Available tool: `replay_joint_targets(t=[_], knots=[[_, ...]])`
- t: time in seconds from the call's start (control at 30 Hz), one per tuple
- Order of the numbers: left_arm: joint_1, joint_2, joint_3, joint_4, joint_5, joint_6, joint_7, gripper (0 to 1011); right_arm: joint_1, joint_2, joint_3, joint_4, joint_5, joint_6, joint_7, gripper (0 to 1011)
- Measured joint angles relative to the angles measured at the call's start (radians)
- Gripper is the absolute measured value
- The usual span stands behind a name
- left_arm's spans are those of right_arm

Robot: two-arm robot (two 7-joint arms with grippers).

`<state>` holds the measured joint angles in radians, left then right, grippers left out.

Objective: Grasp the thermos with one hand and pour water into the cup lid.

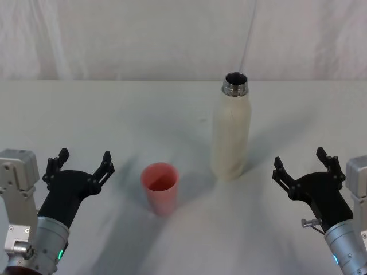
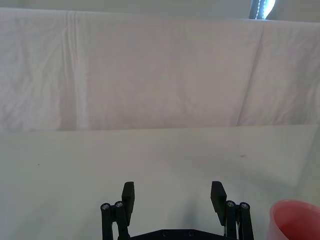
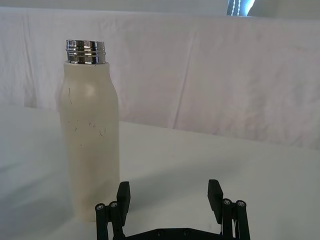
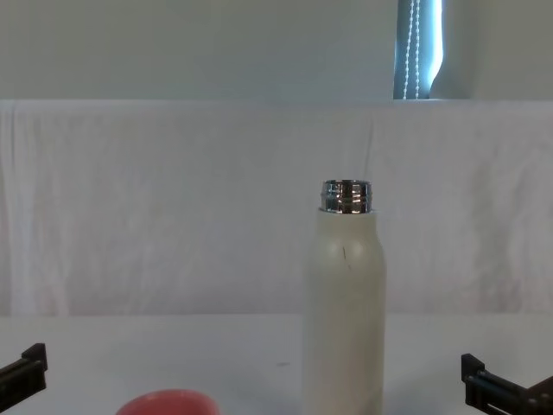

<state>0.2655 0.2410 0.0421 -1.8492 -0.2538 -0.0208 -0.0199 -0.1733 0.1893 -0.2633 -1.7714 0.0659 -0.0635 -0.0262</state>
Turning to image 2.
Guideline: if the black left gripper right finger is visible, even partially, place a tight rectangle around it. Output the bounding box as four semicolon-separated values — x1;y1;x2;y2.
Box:
211;181;255;240

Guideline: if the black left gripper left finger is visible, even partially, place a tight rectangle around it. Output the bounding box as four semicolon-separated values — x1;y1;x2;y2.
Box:
100;181;136;240

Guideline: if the white table cloth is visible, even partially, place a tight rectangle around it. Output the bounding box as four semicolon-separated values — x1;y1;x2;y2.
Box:
0;124;320;240

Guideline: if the pink plastic cup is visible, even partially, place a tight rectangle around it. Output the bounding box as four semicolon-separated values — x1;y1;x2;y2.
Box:
266;199;320;240

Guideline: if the crumpled white hanging cloth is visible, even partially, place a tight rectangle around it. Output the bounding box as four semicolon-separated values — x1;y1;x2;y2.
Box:
0;7;320;133

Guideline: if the smooth white curtain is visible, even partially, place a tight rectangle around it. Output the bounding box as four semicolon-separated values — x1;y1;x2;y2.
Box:
0;0;320;25

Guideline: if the grey striped post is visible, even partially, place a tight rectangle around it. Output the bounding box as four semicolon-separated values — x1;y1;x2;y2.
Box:
249;0;277;20

